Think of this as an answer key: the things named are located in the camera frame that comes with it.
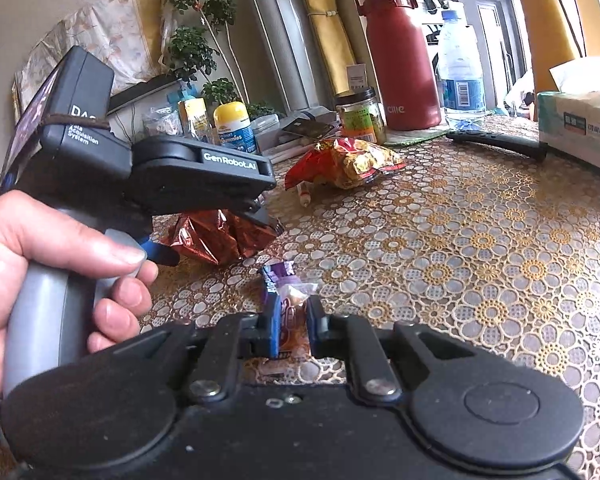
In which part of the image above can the purple candy packet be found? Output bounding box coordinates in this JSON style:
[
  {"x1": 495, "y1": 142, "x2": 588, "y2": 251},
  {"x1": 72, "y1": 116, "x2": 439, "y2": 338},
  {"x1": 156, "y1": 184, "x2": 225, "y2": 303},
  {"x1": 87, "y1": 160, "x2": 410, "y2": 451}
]
[{"x1": 259, "y1": 260, "x2": 321, "y2": 358}]

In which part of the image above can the yellow curtain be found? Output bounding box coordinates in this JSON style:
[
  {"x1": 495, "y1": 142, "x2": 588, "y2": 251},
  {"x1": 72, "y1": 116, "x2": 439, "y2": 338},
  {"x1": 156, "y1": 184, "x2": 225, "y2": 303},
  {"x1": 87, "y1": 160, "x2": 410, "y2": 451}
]
[
  {"x1": 510, "y1": 0, "x2": 581, "y2": 68},
  {"x1": 295, "y1": 0, "x2": 357, "y2": 83}
]

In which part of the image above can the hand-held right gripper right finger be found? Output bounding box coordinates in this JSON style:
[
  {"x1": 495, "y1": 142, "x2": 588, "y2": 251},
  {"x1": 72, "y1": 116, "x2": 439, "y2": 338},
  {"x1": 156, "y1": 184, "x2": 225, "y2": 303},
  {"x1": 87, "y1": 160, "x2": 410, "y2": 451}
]
[{"x1": 305, "y1": 296, "x2": 481, "y2": 405}]

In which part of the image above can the person's left hand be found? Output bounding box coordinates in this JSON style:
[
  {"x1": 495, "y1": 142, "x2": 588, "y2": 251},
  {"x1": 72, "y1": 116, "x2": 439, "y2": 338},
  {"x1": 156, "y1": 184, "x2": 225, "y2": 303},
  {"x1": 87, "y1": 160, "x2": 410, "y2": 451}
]
[{"x1": 0, "y1": 191, "x2": 159, "y2": 397}]

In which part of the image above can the television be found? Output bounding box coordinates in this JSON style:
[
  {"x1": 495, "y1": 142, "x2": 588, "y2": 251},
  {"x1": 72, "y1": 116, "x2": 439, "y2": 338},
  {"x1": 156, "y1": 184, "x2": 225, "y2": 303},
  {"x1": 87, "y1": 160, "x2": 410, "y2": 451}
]
[{"x1": 107, "y1": 74, "x2": 183, "y2": 111}]

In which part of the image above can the stack of papers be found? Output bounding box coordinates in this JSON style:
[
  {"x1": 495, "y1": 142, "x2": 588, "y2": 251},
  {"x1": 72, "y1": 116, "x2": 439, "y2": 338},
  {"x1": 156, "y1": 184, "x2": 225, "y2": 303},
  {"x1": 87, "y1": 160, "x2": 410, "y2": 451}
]
[{"x1": 252, "y1": 107, "x2": 341, "y2": 163}]

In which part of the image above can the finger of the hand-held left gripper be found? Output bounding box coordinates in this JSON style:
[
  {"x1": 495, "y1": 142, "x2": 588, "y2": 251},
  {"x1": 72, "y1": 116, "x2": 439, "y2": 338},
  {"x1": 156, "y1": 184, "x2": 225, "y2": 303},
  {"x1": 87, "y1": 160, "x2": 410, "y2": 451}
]
[
  {"x1": 230, "y1": 199, "x2": 286, "y2": 235},
  {"x1": 139, "y1": 241, "x2": 181, "y2": 267}
]

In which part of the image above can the clear plastic water bottle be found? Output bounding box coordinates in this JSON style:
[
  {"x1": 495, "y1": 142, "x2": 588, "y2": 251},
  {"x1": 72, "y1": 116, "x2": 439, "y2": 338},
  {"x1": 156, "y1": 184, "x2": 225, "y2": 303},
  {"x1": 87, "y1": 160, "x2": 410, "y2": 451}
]
[{"x1": 437, "y1": 9, "x2": 487, "y2": 130}]

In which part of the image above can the floral cloth cover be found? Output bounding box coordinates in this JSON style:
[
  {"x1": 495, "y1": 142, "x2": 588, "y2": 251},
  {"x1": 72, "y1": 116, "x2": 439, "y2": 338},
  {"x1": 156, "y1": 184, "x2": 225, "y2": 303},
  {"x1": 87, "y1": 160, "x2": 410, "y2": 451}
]
[{"x1": 11, "y1": 0, "x2": 168, "y2": 111}]

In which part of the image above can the tissue box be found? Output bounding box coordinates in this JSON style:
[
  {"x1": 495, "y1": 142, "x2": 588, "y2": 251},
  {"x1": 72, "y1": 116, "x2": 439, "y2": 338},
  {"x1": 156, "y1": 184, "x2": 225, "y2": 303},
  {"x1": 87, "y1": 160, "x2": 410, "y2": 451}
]
[{"x1": 536, "y1": 56, "x2": 600, "y2": 178}]

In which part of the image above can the red yellow snack bag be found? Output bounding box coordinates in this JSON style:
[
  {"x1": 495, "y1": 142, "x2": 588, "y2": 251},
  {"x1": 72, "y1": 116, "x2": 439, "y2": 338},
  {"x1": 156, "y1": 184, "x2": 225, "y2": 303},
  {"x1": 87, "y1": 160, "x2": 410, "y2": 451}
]
[{"x1": 284, "y1": 137, "x2": 408, "y2": 191}]

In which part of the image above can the green coaster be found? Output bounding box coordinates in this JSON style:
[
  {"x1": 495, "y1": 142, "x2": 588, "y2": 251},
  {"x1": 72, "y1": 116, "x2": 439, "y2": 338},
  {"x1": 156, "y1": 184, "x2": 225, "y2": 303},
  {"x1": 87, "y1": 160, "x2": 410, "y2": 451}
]
[{"x1": 382, "y1": 124, "x2": 453, "y2": 148}]

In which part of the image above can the yellow-lid supplement bottle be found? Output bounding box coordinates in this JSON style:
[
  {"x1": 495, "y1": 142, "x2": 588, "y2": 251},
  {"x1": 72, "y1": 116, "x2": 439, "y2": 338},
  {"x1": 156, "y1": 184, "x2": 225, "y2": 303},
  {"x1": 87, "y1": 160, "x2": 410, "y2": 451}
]
[{"x1": 214, "y1": 101, "x2": 258, "y2": 156}]

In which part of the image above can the black remote control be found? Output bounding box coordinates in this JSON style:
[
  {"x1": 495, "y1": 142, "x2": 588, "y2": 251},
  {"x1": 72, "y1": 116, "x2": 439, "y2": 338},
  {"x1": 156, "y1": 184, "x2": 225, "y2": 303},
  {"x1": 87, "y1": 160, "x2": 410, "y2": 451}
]
[{"x1": 445, "y1": 130, "x2": 549, "y2": 162}]

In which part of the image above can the glass jar black lid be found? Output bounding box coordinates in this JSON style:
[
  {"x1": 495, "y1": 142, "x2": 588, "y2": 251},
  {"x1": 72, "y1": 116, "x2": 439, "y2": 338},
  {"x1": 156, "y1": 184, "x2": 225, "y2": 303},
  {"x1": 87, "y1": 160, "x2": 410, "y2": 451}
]
[{"x1": 335, "y1": 87, "x2": 387, "y2": 147}]

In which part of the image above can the grey sheer curtain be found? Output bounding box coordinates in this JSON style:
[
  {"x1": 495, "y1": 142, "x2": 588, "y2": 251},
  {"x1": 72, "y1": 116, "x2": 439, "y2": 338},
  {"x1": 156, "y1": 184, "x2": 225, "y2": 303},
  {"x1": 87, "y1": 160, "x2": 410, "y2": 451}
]
[{"x1": 240, "y1": 0, "x2": 313, "y2": 111}]

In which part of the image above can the white tag card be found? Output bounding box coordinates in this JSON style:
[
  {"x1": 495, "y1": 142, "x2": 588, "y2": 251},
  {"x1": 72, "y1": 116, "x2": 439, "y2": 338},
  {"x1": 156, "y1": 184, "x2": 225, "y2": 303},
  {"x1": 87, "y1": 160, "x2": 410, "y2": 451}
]
[{"x1": 346, "y1": 63, "x2": 369, "y2": 95}]

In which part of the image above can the brown red foil snack bag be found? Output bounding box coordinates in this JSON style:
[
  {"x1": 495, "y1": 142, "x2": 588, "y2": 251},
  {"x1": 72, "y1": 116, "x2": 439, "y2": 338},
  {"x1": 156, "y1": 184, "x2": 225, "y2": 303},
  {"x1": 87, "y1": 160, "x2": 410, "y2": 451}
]
[{"x1": 160, "y1": 209, "x2": 281, "y2": 267}]

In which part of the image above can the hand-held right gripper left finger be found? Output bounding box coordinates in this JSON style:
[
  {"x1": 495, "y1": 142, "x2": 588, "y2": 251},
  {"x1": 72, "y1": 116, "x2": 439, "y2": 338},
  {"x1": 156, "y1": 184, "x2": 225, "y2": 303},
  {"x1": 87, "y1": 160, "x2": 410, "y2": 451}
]
[{"x1": 112, "y1": 294, "x2": 284, "y2": 405}]

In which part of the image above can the red water bottle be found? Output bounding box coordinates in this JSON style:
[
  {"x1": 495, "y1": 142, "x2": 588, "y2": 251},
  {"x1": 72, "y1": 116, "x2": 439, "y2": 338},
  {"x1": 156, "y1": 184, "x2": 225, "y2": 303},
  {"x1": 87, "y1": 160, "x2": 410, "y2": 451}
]
[{"x1": 348, "y1": 0, "x2": 443, "y2": 132}]

